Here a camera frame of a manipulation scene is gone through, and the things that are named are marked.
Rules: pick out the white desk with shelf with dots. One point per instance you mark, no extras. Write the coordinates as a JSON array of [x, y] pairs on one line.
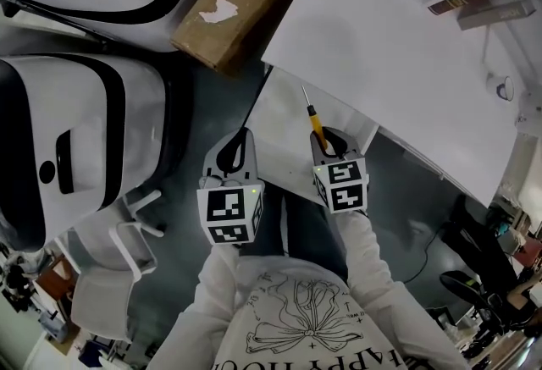
[[381, 42]]

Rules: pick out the person's right forearm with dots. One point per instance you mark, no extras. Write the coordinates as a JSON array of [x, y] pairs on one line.
[[364, 254]]

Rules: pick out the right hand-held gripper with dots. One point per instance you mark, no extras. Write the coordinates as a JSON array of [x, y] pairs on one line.
[[345, 190]]

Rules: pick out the white chair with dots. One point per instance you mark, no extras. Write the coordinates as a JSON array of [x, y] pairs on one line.
[[101, 296]]

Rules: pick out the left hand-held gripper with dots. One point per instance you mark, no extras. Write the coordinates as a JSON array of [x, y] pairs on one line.
[[226, 211]]

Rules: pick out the yellow screwdriver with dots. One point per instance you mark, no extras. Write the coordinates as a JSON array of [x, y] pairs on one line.
[[316, 123]]

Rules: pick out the person's white printed sweatshirt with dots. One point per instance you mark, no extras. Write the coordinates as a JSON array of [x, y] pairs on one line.
[[305, 317]]

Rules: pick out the person's left forearm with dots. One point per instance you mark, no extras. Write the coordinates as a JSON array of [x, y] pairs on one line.
[[216, 279]]

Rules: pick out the black office chair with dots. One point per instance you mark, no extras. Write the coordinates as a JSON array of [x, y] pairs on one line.
[[474, 292]]

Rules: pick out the dark red book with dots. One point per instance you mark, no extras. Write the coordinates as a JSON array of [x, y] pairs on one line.
[[459, 0]]

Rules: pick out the grey-brown book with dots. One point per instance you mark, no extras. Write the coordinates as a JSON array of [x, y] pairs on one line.
[[495, 14]]

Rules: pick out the person's dark trousers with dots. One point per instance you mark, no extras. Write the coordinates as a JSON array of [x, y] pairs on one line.
[[313, 228]]

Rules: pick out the long brown cardboard box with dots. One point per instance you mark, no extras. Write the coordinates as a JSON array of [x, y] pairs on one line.
[[237, 0]]

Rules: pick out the white mug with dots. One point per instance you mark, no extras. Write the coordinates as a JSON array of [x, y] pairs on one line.
[[501, 86]]

